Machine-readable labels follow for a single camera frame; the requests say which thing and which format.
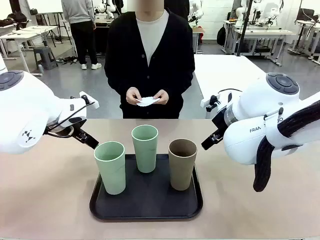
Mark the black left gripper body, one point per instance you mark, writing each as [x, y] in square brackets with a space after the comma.
[75, 120]

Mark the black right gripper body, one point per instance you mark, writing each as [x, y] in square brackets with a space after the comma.
[220, 120]

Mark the wide light green cup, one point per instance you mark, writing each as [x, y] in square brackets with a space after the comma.
[112, 175]

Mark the brown cup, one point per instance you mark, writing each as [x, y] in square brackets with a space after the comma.
[181, 172]

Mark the slim light green cup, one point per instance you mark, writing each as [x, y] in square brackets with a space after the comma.
[146, 160]

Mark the white scalloped paper coaster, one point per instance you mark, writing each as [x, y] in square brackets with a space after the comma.
[146, 102]

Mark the person's left forearm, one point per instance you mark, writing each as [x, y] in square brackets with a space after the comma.
[186, 80]

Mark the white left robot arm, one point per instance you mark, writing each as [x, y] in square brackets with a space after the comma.
[25, 105]

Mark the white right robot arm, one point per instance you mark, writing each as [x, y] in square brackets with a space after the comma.
[262, 100]

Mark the person's right forearm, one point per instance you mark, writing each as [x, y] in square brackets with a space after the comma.
[112, 80]

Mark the person's left hand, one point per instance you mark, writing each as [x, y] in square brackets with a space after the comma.
[162, 97]

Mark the person's right hand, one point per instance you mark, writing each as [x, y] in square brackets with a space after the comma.
[132, 96]

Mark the large white table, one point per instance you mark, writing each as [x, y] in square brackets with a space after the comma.
[225, 70]

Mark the small bottle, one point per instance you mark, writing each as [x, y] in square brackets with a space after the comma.
[40, 68]

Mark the grey plastic stool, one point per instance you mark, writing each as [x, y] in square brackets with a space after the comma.
[45, 53]

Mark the person in grey hoodie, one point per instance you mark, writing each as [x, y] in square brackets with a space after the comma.
[82, 37]

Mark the black backpack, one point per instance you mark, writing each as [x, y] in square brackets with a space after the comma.
[221, 36]

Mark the black plastic tray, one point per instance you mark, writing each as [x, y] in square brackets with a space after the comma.
[150, 200]

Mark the person in black cardigan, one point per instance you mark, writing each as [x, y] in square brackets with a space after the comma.
[125, 50]

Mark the white cylindrical air purifier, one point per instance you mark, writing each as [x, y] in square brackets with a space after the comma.
[2, 65]

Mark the small wooden-top table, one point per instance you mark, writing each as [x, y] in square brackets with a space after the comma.
[198, 30]

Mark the black stand pole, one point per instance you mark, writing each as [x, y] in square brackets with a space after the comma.
[243, 30]

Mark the long white lab desk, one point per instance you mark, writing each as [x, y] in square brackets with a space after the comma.
[262, 32]

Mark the white desk with curved parts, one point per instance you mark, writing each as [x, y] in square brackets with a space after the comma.
[15, 36]

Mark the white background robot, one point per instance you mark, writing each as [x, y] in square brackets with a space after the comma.
[105, 7]

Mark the black bag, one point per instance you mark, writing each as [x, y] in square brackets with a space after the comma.
[15, 18]

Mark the whiteboard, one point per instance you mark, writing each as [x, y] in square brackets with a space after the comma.
[45, 5]

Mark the person in dark clothes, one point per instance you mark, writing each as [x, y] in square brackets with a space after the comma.
[180, 7]

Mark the white desk with monitor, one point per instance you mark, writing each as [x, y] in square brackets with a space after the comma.
[310, 22]

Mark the black monitor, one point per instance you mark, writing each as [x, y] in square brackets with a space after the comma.
[306, 13]

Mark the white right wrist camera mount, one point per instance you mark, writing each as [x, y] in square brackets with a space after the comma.
[206, 102]

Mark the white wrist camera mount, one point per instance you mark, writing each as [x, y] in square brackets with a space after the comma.
[206, 102]
[91, 103]

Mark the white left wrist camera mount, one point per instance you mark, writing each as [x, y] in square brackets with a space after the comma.
[91, 103]

